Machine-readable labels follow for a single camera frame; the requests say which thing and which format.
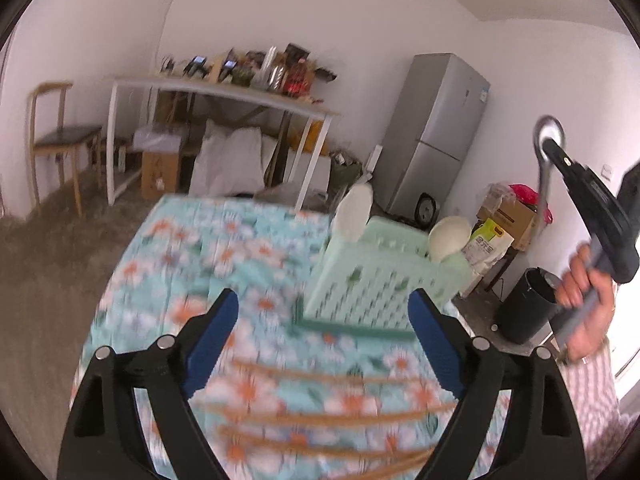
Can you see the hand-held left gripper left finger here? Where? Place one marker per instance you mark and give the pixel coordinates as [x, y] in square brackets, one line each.
[212, 340]

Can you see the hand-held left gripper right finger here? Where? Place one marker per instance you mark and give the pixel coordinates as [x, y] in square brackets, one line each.
[435, 340]

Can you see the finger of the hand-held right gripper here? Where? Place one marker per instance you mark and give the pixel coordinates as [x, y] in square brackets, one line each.
[570, 167]

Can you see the metal spoon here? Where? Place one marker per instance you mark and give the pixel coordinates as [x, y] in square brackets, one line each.
[541, 185]

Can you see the green plastic utensil holder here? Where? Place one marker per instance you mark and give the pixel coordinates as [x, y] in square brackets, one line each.
[380, 280]

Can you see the white plastic ladle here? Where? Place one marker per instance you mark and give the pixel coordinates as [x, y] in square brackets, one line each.
[450, 240]

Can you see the bunch of wooden chopsticks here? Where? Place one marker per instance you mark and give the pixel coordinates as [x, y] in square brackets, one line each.
[300, 417]

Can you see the person's right forearm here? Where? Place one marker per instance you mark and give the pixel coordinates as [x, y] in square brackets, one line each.
[595, 410]

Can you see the person's right hand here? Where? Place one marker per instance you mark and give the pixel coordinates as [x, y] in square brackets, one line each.
[600, 320]

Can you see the red plastic bag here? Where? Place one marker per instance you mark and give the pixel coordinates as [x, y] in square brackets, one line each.
[525, 195]

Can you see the black trash bin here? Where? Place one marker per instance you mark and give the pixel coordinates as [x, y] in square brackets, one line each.
[525, 305]

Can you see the floral blue tablecloth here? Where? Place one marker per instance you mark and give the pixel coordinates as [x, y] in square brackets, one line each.
[200, 240]

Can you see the white and yellow rice sack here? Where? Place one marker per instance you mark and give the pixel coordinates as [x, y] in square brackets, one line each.
[487, 245]

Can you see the grey refrigerator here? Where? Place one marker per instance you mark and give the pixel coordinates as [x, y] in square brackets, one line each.
[435, 125]

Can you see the small brown cardboard box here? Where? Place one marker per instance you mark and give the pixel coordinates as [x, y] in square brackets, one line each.
[160, 175]

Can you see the large white sack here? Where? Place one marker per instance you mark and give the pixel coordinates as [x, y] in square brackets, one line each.
[230, 160]

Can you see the dark green bag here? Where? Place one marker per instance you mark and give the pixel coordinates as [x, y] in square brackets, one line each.
[345, 172]

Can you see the white cardboard box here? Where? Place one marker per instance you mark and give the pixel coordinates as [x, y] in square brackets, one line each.
[320, 172]

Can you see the white plastic bag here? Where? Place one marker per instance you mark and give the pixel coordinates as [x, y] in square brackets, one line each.
[160, 140]

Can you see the yellow plastic bag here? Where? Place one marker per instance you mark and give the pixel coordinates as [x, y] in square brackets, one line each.
[310, 135]

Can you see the long white table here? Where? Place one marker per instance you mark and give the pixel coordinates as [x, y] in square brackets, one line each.
[225, 91]

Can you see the wooden chair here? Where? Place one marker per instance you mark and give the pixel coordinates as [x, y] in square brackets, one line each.
[65, 135]

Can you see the black device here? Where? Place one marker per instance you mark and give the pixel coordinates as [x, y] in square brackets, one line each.
[230, 69]
[196, 66]

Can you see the clear bottle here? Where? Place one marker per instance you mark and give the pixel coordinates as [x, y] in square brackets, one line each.
[270, 72]

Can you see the pile of snack packages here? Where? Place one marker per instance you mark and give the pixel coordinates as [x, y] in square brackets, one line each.
[300, 72]

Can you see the white wall socket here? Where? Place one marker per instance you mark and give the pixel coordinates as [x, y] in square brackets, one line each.
[607, 172]

